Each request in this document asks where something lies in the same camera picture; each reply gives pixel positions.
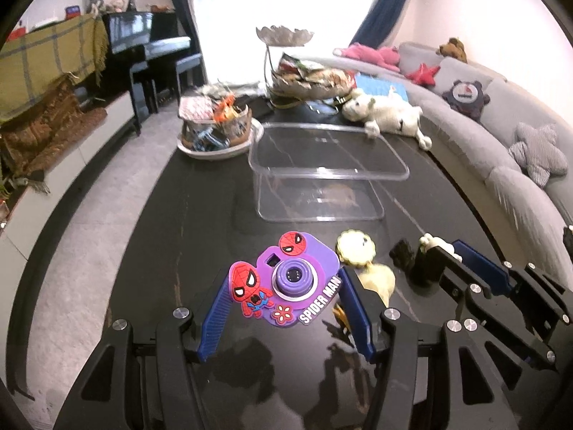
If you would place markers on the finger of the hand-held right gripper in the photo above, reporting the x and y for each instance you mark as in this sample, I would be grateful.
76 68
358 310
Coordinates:
481 266
461 273

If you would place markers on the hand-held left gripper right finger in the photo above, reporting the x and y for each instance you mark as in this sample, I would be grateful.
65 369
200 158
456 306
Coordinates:
358 318

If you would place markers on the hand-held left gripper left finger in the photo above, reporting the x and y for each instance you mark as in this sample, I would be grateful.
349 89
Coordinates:
215 318

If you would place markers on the black and white toy figure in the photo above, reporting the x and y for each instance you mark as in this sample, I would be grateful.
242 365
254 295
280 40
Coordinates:
425 264

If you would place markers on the purple toy camera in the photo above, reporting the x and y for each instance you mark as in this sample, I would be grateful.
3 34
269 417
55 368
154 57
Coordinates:
286 280

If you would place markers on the black marble desktop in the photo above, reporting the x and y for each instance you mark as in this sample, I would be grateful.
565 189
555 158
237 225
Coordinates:
197 215

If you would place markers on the small yellow and black toy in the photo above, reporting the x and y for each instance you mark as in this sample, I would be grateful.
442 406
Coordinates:
342 318

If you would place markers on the pale yellow duck toy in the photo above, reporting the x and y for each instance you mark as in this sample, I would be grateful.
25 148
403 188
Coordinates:
378 280

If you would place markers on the yellow flower-shaped toy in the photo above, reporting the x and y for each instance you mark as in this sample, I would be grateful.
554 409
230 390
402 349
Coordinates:
355 247

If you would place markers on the grey curved sofa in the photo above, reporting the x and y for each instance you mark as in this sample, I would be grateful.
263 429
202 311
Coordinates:
501 143

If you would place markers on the grey star cushion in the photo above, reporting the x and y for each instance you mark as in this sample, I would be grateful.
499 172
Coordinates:
537 154

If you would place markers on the clear plastic container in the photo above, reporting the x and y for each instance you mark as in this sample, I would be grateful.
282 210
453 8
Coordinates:
320 174

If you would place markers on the navy gear-shaped cushion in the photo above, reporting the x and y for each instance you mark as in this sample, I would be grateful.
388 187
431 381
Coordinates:
465 98

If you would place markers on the white plush dog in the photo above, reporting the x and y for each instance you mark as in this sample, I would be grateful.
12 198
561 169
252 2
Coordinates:
389 114

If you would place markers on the white plate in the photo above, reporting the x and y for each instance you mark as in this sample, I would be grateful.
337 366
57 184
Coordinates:
250 143

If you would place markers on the woven basket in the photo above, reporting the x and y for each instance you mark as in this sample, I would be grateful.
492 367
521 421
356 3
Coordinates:
237 132

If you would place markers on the red star plush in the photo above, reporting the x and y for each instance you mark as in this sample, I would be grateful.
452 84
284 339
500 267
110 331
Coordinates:
424 74

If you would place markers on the pile of small basket toys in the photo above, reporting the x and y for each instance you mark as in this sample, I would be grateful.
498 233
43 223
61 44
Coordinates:
215 116

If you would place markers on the light blue mat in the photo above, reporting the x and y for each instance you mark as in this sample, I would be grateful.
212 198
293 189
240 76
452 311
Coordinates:
380 86

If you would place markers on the white low cabinet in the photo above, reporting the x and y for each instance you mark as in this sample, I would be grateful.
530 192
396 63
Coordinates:
89 143

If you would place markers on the brown teddy bear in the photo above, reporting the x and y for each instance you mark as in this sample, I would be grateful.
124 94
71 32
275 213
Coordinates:
453 49

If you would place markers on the pink plush toy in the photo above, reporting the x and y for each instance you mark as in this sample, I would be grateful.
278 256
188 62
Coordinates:
371 53

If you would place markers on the pile of snack packets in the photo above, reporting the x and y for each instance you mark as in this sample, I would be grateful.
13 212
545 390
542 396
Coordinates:
313 71

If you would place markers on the brown woven cloth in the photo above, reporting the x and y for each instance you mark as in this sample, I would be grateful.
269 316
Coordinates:
44 130

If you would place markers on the black piano bench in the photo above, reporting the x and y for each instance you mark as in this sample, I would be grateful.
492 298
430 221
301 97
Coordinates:
179 65

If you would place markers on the dark blue curtain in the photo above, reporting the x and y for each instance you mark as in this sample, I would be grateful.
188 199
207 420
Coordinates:
385 0
179 4

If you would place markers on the tiered metal leaf tray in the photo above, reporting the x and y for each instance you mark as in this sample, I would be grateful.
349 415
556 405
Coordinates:
286 36

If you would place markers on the black upright piano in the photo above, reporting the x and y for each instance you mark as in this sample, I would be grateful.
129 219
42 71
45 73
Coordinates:
134 31

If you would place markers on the green plaid blanket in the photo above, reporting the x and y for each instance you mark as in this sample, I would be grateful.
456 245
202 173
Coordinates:
49 58

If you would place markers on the grey plush elephant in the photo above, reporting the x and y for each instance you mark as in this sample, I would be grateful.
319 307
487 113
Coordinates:
95 1

